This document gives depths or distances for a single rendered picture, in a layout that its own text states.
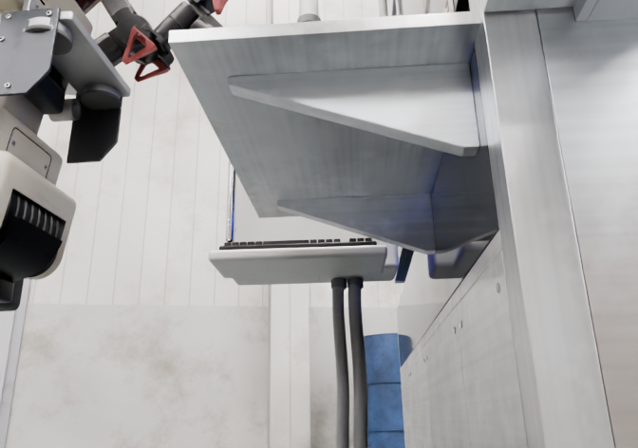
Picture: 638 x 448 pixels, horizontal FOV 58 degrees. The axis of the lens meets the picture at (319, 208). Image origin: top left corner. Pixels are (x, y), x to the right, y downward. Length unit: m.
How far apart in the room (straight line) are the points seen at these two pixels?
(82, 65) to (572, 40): 0.84
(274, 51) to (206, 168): 4.51
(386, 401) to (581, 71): 3.56
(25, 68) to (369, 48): 0.55
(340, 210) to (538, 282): 0.71
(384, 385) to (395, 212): 2.96
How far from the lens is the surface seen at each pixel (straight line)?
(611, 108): 0.75
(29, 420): 5.01
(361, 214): 1.28
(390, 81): 0.83
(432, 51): 0.83
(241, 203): 1.76
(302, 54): 0.81
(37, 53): 1.06
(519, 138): 0.70
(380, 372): 4.17
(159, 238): 5.08
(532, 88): 0.73
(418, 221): 1.28
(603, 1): 0.78
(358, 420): 1.72
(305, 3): 2.18
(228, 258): 1.47
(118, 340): 4.93
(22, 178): 1.04
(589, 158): 0.71
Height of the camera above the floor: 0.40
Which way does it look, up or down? 20 degrees up
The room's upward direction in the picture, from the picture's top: 1 degrees counter-clockwise
